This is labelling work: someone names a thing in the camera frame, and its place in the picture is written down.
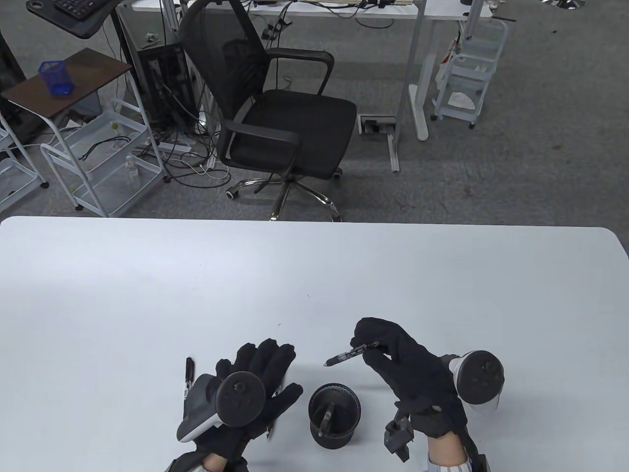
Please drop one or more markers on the grey left hand controller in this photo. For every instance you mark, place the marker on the grey left hand controller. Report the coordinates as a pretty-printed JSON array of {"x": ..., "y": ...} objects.
[{"x": 241, "y": 398}]

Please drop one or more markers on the grey floor socket box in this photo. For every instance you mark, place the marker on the grey floor socket box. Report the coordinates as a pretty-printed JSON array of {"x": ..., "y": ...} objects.
[{"x": 376, "y": 125}]

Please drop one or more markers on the person's right hand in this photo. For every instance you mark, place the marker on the person's right hand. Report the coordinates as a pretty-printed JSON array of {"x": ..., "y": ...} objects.
[{"x": 417, "y": 378}]

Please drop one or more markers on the black keyboard tray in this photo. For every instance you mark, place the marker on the black keyboard tray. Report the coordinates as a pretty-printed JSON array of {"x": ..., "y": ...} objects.
[{"x": 83, "y": 27}]

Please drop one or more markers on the clear spray bottle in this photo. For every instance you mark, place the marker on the clear spray bottle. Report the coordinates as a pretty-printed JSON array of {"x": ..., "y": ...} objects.
[{"x": 131, "y": 169}]

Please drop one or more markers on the white plastic bag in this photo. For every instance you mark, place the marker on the white plastic bag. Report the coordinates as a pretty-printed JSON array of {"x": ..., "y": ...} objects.
[{"x": 447, "y": 69}]

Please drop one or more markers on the white crumpled cloth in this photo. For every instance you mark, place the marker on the white crumpled cloth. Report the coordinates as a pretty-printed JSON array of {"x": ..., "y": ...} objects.
[{"x": 462, "y": 101}]

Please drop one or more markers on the blue mesh pen cup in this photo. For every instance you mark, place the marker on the blue mesh pen cup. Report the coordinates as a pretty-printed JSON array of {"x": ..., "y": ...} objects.
[{"x": 59, "y": 81}]

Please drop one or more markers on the black mesh pen holder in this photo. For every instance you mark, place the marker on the black mesh pen holder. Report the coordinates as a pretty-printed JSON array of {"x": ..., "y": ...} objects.
[{"x": 339, "y": 437}]

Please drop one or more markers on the grey hand controller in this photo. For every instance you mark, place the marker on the grey hand controller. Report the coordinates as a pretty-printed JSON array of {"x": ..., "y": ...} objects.
[
  {"x": 481, "y": 378},
  {"x": 241, "y": 398}
]

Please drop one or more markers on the black click pen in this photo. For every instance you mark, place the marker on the black click pen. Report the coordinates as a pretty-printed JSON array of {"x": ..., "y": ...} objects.
[
  {"x": 269, "y": 433},
  {"x": 327, "y": 420},
  {"x": 189, "y": 371},
  {"x": 344, "y": 357}
]

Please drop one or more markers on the person's left hand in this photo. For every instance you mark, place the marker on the person's left hand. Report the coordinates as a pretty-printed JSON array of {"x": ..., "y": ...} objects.
[{"x": 265, "y": 364}]

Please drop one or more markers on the brown side table white frame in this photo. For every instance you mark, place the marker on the brown side table white frame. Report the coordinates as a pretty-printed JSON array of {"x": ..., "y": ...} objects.
[{"x": 73, "y": 78}]

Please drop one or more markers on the black keyboard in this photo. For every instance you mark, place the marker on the black keyboard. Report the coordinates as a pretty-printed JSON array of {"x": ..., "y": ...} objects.
[{"x": 78, "y": 6}]

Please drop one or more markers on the chrome chair base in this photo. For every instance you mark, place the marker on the chrome chair base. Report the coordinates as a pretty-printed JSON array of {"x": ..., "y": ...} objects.
[{"x": 565, "y": 4}]

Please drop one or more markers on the grey right hand controller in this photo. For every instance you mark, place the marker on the grey right hand controller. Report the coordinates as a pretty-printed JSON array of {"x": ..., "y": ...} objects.
[{"x": 481, "y": 378}]

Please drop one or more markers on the person's right forearm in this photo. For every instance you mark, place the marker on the person's right forearm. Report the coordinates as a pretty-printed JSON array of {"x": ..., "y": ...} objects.
[{"x": 444, "y": 455}]

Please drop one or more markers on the black mesh office chair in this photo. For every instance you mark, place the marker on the black mesh office chair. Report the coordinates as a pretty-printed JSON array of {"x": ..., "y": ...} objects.
[{"x": 290, "y": 128}]

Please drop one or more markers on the person's left forearm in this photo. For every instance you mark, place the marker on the person's left forearm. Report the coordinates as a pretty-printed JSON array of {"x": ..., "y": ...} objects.
[{"x": 215, "y": 463}]

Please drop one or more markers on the white plastic rolling cart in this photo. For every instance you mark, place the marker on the white plastic rolling cart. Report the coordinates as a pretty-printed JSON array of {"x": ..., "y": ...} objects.
[{"x": 484, "y": 54}]

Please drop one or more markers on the black computer tower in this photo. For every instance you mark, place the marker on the black computer tower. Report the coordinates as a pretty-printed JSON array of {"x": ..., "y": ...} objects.
[{"x": 167, "y": 73}]

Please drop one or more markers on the white power strip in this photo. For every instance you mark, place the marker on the white power strip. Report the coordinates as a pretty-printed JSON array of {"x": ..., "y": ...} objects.
[{"x": 174, "y": 146}]

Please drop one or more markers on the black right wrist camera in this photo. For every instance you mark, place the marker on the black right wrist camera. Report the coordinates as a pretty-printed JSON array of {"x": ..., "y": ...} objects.
[{"x": 398, "y": 435}]

